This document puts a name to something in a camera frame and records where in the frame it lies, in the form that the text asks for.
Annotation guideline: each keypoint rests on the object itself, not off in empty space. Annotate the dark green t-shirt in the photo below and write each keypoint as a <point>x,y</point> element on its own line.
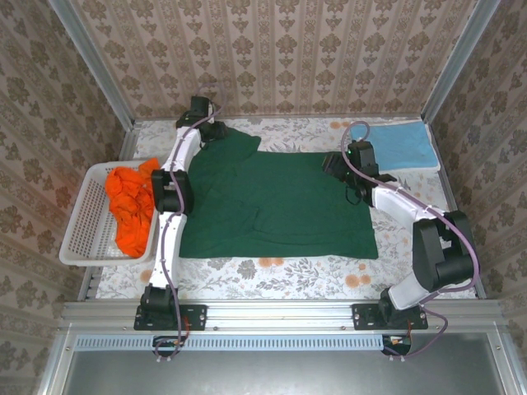
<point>280,205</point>

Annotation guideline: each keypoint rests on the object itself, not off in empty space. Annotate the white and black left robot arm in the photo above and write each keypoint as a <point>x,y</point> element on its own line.
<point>166,247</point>

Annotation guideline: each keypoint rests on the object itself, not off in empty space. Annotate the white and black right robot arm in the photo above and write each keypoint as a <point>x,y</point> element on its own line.
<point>403,205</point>

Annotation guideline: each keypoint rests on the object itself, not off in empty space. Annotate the folded white t-shirt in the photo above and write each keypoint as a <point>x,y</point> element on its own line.
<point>411,169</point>

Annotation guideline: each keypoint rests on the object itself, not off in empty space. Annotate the orange t-shirt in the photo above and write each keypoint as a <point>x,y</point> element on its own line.
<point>129,205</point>

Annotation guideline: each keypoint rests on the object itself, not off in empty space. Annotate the floral tablecloth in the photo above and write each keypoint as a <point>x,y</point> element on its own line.
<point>288,280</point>

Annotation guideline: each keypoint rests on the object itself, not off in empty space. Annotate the white perforated plastic basket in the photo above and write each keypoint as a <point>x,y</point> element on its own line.
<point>88,230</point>

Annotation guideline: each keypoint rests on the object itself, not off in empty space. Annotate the black controller board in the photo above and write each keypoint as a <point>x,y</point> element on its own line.
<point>169,343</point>
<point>397,343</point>

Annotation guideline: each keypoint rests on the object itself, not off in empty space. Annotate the grey metal panel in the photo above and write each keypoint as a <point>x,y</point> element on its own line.
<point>288,374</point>

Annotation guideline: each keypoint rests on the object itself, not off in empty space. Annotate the aluminium frame post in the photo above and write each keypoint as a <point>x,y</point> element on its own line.
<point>96,61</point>
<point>457,61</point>

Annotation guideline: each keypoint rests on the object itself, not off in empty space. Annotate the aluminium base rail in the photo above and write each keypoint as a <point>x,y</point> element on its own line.
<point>280,317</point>

